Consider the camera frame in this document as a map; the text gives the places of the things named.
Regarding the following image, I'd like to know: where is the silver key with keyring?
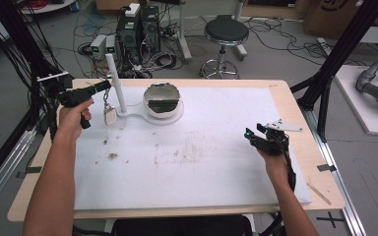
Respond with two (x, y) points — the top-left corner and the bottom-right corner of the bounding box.
(102, 88), (118, 126)

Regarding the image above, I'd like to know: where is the cardboard box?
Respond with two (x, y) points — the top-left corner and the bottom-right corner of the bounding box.
(303, 0), (378, 41)

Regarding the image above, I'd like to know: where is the aluminium rail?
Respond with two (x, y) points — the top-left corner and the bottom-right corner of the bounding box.
(0, 129), (37, 218)
(303, 107), (368, 236)

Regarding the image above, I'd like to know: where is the white box on tower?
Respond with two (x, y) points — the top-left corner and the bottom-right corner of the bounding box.
(124, 3), (141, 18)

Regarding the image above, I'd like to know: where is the white floor platform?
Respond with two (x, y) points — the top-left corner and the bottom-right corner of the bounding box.
(334, 64), (378, 137)

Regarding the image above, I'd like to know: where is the person's right hand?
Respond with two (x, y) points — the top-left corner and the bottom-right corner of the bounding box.
(256, 148), (293, 190)

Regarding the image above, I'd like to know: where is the black frame strut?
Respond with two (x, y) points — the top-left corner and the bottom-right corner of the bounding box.
(289, 0), (378, 144)

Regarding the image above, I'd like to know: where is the white table mat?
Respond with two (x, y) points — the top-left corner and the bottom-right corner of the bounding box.
(73, 86), (312, 211)

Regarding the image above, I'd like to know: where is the black wallet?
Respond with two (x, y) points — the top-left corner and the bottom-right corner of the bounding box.
(148, 97), (180, 114)

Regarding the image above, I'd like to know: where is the white ceramic bowl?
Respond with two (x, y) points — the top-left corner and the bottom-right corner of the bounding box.
(143, 82), (181, 120)

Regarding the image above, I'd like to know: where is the white stand with pole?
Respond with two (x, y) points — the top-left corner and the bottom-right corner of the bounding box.
(105, 53), (185, 127)

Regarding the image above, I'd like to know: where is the white power strip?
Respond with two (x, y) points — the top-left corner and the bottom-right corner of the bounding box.
(317, 36), (335, 57)

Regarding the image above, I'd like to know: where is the wooden table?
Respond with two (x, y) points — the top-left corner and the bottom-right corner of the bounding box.
(7, 78), (347, 223)

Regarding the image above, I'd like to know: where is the black frame with cables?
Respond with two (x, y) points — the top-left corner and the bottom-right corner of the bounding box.
(0, 0), (75, 195)

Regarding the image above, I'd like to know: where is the black computer tower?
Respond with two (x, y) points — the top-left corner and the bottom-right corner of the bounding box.
(116, 11), (143, 65)
(141, 4), (161, 55)

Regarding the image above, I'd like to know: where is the tan tape strip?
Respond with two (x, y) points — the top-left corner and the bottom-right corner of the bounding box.
(308, 183), (332, 207)

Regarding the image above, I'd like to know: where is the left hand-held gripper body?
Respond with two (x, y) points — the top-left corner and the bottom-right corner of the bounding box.
(36, 71), (93, 130)

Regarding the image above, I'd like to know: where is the person's left hand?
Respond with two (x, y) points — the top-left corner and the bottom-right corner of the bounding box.
(57, 97), (95, 143)

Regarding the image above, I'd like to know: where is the black round stool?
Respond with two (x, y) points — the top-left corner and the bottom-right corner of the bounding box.
(199, 14), (250, 80)

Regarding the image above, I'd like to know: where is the black chair seat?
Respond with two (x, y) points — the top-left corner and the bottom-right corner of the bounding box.
(109, 214), (254, 236)

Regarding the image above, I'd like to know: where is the white metal table leg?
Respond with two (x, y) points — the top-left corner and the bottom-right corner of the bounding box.
(176, 0), (193, 63)

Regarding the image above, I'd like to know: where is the small grey power unit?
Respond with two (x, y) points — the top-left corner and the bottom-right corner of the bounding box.
(90, 33), (107, 57)
(105, 34), (117, 55)

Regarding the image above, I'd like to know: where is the grey tape strip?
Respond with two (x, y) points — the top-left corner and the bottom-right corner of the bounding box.
(15, 166), (43, 180)
(317, 163), (338, 173)

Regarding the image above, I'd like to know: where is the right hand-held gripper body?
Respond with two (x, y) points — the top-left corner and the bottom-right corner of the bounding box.
(250, 118), (303, 156)

